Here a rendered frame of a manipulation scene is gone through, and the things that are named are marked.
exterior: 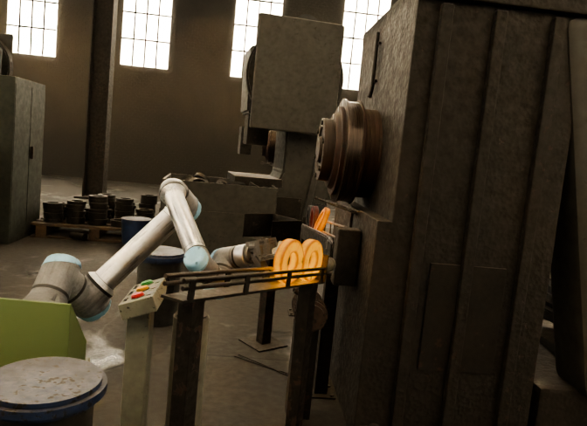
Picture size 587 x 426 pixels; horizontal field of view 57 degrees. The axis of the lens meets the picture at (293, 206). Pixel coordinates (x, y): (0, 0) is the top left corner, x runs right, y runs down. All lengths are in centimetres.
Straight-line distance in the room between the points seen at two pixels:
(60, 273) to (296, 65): 329
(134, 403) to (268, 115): 352
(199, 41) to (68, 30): 284
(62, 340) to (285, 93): 335
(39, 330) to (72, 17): 1134
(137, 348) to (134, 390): 14
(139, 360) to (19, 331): 66
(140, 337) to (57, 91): 1155
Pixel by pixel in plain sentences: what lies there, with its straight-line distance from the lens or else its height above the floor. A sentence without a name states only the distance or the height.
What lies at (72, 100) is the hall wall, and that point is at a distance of 1306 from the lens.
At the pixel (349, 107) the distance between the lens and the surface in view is 232.
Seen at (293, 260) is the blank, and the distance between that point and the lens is 188.
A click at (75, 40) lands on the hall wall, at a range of 1319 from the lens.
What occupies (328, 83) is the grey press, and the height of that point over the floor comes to 174.
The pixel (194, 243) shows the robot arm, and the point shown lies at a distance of 208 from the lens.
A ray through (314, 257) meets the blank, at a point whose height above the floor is 71.
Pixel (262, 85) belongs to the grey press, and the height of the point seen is 165.
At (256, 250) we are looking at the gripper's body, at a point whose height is 70.
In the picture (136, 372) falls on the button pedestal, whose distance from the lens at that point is 188.
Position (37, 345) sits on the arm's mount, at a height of 26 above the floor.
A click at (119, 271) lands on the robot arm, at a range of 251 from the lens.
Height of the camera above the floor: 110
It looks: 6 degrees down
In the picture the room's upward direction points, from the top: 6 degrees clockwise
